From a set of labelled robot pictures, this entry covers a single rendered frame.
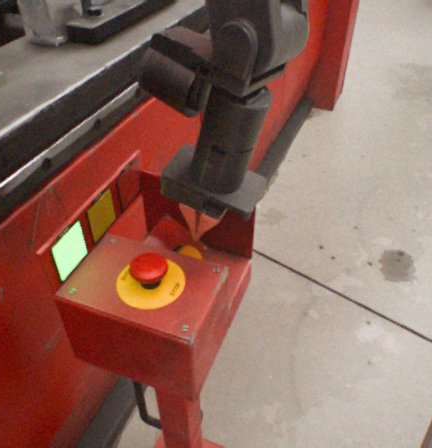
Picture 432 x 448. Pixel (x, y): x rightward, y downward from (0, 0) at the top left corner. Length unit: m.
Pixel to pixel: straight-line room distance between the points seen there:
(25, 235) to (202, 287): 0.29
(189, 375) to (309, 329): 0.98
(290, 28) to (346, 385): 1.10
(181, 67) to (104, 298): 0.24
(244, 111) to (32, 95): 0.35
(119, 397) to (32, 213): 0.71
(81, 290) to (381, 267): 1.31
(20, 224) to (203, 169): 0.29
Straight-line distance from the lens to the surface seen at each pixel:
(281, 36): 0.38
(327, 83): 2.54
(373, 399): 1.36
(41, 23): 0.84
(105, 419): 1.24
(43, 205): 0.68
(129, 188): 0.57
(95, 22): 0.84
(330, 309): 1.50
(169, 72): 0.44
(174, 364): 0.48
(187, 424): 0.79
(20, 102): 0.66
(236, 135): 0.42
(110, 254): 0.53
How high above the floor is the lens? 1.14
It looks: 42 degrees down
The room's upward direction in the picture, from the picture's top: straight up
